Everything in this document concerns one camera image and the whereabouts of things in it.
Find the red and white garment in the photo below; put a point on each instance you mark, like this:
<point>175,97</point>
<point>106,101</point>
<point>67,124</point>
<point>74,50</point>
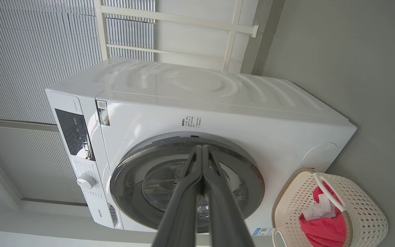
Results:
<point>324,230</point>

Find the white metal bar frame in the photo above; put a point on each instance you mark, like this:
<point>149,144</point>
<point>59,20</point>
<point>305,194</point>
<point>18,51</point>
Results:
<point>183,20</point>

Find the black washing machine display panel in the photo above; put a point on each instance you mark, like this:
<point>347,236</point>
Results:
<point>72,133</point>

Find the blue energy label sticker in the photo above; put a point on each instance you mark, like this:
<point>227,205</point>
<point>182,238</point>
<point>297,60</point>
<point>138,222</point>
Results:
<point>262,231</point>

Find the round white filter cover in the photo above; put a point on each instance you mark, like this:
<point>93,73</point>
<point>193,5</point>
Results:
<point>321,156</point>

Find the dark sticker with QR code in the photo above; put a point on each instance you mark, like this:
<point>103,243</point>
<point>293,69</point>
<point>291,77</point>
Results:
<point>103,113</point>

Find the cream perforated basket brown rim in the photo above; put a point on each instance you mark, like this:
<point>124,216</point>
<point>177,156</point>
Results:
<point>365,219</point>

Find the white pleated window blind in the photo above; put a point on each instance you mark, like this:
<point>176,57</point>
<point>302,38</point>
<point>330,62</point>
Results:
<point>29,161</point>
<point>29,51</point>

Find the white front-load washing machine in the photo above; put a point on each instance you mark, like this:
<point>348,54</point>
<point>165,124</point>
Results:
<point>252,116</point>

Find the white washing machine dial knob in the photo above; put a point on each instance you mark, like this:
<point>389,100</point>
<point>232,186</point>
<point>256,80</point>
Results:
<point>86,181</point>

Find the black round glass washer door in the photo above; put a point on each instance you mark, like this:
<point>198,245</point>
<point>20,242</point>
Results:
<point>132,192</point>

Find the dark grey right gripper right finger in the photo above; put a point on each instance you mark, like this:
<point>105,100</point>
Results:
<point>225,219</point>

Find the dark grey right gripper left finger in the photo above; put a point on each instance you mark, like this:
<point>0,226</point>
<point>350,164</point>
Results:
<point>180,219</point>

